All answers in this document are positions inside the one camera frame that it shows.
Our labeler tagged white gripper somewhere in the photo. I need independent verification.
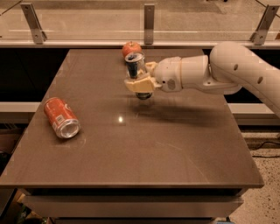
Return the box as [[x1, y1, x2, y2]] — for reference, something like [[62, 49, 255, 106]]
[[124, 57, 182, 93]]

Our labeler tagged blue silver redbull can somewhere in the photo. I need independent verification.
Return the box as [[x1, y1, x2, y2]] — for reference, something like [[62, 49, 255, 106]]
[[124, 51, 154, 101]]

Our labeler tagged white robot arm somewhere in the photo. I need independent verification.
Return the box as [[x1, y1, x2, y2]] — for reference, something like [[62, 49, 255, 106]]
[[124, 42, 280, 116]]

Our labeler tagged orange soda can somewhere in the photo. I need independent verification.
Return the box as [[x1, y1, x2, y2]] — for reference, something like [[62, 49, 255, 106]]
[[44, 97, 81, 139]]

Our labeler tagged red apple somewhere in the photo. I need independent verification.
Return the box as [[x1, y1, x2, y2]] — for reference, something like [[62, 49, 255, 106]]
[[122, 41, 142, 57]]

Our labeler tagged glass barrier panel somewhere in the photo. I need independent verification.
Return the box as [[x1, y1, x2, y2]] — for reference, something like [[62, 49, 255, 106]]
[[0, 0, 280, 42]]

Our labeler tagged left metal bracket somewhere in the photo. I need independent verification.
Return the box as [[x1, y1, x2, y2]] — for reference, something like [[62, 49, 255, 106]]
[[20, 3, 47, 45]]

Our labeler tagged right metal bracket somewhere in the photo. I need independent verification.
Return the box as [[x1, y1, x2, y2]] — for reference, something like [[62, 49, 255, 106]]
[[250, 4, 280, 46]]

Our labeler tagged black floor cable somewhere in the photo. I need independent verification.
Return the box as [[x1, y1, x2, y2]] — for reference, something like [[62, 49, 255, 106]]
[[249, 141, 280, 159]]

